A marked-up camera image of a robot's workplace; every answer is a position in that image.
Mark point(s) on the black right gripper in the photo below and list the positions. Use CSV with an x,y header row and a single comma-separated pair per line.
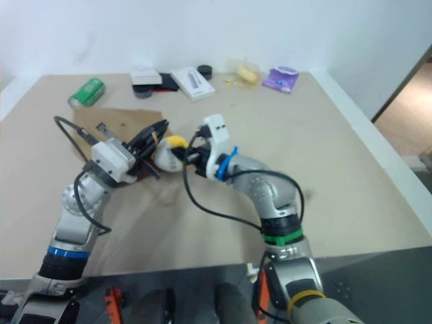
x,y
199,162

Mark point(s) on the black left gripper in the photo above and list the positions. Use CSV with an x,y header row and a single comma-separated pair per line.
x,y
136,156

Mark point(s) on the white and yellow plush toy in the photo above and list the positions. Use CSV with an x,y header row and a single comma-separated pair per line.
x,y
165,155

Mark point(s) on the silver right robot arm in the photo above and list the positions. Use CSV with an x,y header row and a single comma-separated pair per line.
x,y
270,195

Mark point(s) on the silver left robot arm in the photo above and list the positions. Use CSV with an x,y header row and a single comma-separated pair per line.
x,y
72,233

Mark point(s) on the clear bag with yellow toy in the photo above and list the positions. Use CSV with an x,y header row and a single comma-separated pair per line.
x,y
248,72

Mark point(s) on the grey tape roll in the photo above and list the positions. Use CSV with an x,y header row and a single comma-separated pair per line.
x,y
141,92

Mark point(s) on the blue zip tie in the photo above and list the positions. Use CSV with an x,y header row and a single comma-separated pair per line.
x,y
224,165

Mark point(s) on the flat black object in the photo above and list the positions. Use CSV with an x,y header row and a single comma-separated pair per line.
x,y
168,82

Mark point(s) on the small white box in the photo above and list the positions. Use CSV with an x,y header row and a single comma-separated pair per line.
x,y
145,75

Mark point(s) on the white box with purple item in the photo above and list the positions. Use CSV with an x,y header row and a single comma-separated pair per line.
x,y
192,83

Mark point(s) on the green drink can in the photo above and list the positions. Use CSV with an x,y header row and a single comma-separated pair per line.
x,y
87,92

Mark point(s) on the black round lid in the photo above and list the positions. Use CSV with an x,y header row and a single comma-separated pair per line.
x,y
205,71

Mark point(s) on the beige table cover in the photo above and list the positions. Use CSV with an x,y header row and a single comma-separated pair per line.
x,y
270,118

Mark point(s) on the purple plastic packet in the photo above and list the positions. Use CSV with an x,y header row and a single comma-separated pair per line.
x,y
280,79

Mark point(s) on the small white yellow object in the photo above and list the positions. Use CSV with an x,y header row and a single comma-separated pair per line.
x,y
252,271

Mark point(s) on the orange black tool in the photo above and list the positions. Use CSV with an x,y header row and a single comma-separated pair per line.
x,y
113,305

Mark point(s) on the white table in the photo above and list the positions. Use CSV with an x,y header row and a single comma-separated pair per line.
x,y
371,128

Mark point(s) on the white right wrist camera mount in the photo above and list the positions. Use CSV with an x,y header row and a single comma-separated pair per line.
x,y
217,135

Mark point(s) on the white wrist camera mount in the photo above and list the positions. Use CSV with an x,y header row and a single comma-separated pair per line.
x,y
217,135
111,160

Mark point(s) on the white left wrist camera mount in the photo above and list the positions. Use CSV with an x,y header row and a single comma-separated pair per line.
x,y
111,160

